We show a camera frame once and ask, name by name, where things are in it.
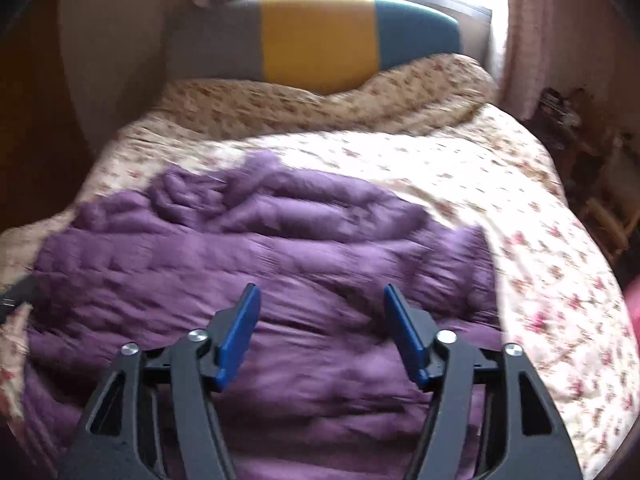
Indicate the grey yellow teal headboard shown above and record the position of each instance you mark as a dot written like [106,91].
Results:
[323,46]

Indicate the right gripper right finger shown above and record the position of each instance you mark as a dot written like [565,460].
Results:
[522,435]

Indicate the floral white quilt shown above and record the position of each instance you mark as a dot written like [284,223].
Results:
[557,294]

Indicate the cluttered wooden side furniture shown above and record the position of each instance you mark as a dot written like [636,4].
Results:
[597,164]

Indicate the purple down jacket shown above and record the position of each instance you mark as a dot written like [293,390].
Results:
[322,393]

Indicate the right pink curtain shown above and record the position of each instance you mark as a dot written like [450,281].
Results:
[527,60]

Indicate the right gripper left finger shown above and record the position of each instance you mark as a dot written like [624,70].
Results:
[118,436]

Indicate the small-floral beige duvet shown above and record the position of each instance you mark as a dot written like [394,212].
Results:
[443,90]

